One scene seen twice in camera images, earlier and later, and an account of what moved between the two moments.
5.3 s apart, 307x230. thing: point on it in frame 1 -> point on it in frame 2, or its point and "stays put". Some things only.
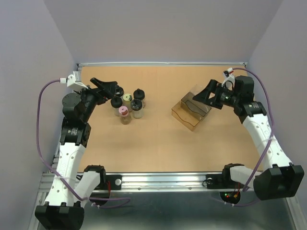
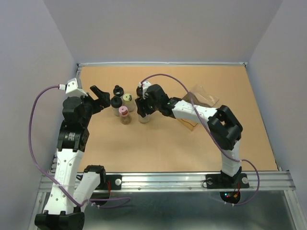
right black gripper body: (223, 97) -> (149, 106)
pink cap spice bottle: (125, 118) stays put
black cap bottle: (119, 91) stays put
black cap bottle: (116, 102) stays put
